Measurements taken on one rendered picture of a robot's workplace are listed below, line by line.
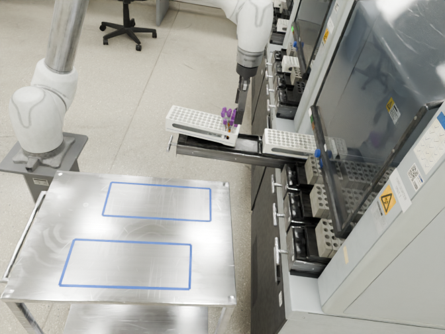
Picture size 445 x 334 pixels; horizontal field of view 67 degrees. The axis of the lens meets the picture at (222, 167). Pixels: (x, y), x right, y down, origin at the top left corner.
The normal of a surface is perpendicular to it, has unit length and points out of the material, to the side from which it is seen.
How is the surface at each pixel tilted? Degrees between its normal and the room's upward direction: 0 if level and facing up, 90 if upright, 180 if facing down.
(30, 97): 6
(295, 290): 0
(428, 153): 90
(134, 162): 0
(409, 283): 90
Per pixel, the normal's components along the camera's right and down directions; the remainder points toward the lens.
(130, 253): 0.14, -0.70
